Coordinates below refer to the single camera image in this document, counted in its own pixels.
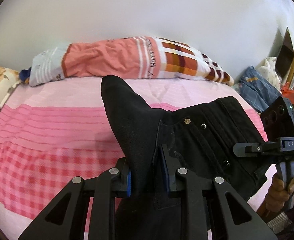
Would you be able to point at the orange red cloth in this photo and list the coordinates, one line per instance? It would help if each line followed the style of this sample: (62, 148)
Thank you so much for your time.
(287, 92)

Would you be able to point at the brown wooden furniture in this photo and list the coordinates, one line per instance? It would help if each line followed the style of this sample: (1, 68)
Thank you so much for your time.
(285, 60)

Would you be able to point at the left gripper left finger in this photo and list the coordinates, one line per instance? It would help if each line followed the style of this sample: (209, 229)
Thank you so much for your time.
(65, 215)

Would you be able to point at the white floral cloth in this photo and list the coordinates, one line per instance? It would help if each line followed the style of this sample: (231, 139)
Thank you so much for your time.
(267, 69)

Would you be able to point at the right hand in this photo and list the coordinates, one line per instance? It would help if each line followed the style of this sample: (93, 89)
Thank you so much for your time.
(278, 194)

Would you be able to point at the pink checked bed sheet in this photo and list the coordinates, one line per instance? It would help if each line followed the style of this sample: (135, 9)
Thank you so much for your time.
(48, 135)

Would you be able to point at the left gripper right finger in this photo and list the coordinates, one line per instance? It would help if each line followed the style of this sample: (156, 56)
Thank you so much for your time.
(211, 208)

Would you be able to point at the blue plaid cloth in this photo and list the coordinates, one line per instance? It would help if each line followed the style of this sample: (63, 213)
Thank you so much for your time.
(256, 90)

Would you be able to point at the black pants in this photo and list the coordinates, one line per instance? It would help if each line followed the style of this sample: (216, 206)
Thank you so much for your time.
(201, 137)

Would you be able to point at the orange plaid quilt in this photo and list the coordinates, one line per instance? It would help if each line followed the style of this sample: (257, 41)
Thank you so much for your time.
(138, 57)

